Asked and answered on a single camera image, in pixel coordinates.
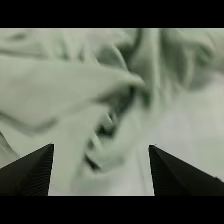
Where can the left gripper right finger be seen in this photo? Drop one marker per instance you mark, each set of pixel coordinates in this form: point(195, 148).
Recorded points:
point(178, 178)

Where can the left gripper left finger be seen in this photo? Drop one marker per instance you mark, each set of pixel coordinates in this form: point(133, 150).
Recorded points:
point(31, 176)

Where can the pale green shirt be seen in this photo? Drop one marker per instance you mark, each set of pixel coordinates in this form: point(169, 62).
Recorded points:
point(66, 83)

